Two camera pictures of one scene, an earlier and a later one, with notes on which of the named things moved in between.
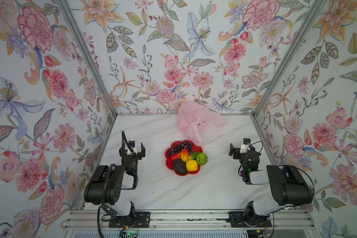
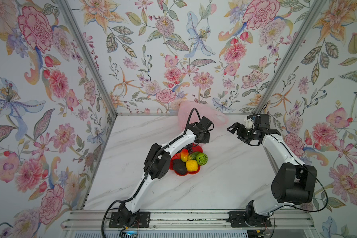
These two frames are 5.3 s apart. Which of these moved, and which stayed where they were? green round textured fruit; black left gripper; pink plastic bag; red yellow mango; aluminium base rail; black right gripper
Moved: black right gripper; black left gripper
Stayed: pink plastic bag; green round textured fruit; aluminium base rail; red yellow mango
